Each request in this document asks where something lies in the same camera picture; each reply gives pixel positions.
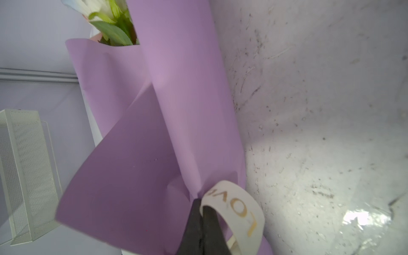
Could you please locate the lower white mesh shelf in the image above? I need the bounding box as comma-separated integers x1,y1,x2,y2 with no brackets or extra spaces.
1,109,62,246

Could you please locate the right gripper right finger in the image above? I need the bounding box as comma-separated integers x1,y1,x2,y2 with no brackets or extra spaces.
203,206,231,255

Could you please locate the purple pink wrapping paper sheet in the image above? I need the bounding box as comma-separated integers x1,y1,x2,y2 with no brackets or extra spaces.
56,1,246,255

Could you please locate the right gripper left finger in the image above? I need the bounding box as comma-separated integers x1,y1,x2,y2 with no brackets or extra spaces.
176,199,204,255

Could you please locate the cream ribbon strip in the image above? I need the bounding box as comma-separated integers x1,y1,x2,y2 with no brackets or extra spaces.
200,181,265,255

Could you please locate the white blue fake flower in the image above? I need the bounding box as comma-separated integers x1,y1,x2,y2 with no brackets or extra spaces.
61,0,128,24

